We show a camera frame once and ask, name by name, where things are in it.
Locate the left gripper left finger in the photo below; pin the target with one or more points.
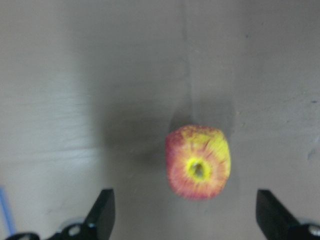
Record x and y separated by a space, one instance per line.
98 224

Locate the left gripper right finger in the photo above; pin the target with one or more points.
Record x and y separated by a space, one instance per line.
277 223

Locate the yellow-red apple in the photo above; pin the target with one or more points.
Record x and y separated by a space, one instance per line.
198 162

